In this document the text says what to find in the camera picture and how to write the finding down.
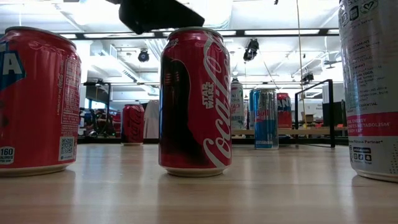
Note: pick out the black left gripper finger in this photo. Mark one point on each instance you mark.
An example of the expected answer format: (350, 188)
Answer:
(155, 15)

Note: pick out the red Star Wars Coca-Cola can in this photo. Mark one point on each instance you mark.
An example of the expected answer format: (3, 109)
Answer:
(192, 109)

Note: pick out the white Celsius Peach Vibe can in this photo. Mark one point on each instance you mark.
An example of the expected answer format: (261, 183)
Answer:
(237, 105)

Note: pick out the blue silver Red Bull can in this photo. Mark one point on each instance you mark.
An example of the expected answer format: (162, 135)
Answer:
(250, 109)
(265, 124)

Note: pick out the red Fanta can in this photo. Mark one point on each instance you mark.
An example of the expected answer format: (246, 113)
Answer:
(37, 109)
(285, 112)

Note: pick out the black ceiling light beam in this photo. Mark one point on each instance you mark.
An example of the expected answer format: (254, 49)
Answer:
(77, 35)

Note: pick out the black hanging spotlight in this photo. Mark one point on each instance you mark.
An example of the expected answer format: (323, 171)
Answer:
(251, 49)
(308, 77)

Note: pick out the white hanging cloth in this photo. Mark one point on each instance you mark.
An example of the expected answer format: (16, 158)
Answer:
(151, 119)

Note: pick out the red Coca-Cola can black script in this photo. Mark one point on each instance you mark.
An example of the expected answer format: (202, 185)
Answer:
(132, 124)

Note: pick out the cardboard box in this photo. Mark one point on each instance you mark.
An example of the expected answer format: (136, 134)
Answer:
(308, 117)

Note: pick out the black monitor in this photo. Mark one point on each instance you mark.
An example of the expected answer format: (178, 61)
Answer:
(340, 113)

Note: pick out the silver Celsius can pink band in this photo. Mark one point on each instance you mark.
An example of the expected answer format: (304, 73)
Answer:
(370, 93)

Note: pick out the black round ceiling camera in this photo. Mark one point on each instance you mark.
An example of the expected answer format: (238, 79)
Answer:
(143, 56)

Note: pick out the black table rig frame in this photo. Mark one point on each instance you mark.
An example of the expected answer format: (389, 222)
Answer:
(242, 141)

